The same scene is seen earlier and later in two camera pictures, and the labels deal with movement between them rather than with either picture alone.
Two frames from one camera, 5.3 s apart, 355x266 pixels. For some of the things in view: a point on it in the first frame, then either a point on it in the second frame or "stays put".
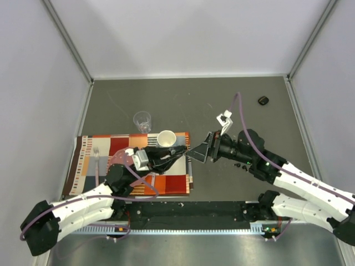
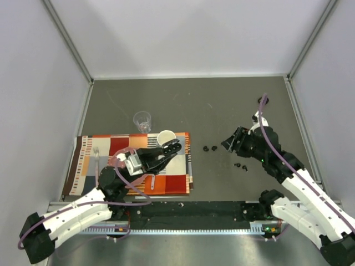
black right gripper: [211, 146] → [241, 134]
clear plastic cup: [143, 120] stays put
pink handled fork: [96, 153] stays put
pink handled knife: [152, 176] stays put
